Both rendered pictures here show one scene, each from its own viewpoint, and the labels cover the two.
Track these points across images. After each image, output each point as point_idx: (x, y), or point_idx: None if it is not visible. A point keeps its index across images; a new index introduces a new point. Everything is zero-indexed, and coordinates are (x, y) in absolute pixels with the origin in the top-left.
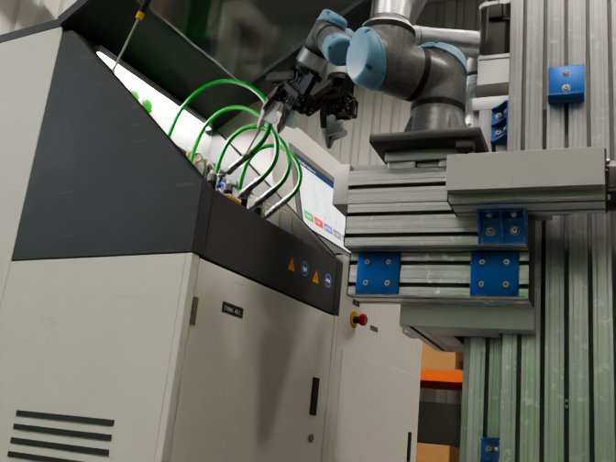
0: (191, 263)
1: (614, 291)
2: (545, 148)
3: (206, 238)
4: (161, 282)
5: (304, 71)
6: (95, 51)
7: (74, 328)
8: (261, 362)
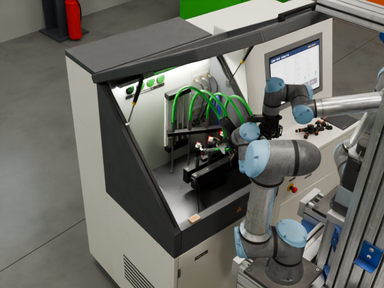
0: (174, 263)
1: None
2: (350, 274)
3: (181, 248)
4: (164, 259)
5: (236, 145)
6: (116, 108)
7: (136, 244)
8: (222, 254)
